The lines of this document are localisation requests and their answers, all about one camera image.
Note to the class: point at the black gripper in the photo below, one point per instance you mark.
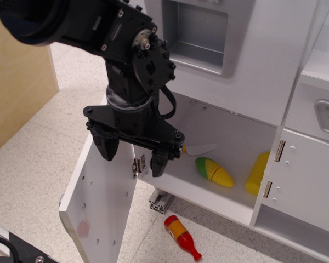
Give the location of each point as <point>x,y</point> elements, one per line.
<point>108,127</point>

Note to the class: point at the white low fridge door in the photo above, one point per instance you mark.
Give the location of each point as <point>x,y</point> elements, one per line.
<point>95,206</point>

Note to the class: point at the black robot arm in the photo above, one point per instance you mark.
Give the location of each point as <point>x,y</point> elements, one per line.
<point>137,64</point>

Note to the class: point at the fridge door hinge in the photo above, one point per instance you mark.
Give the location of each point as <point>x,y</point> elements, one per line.
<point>139,166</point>

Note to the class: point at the white toy kitchen fridge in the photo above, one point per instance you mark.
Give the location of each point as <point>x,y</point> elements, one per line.
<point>246,70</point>

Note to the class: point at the aluminium extrusion foot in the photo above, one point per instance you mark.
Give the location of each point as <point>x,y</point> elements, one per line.
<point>160,201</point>

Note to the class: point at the toy corn cob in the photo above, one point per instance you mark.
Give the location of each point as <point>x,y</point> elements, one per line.
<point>213,171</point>

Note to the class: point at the red toy ketchup bottle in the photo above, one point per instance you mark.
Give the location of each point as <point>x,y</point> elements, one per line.
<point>181,236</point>

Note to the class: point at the yellow toy bottle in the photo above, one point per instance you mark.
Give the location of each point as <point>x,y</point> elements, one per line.
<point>255,177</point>

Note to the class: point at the plywood panel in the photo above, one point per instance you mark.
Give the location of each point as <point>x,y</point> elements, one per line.
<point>27,82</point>

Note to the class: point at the lower brass hinge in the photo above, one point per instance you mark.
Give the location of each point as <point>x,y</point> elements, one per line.
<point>267,189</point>

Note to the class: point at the brass hinge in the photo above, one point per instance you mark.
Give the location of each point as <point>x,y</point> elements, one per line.
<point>267,189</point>
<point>279,151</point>

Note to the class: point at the upper brass hinge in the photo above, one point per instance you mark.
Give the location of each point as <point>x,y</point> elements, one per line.
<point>279,151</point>

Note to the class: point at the white cabinet door right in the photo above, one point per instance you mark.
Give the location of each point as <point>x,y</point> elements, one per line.
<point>300,179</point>

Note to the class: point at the grey oven vent panel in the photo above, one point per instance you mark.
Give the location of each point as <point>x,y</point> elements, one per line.
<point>322,113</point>

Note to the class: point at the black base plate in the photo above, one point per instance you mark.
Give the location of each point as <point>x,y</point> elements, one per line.
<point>22,251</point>

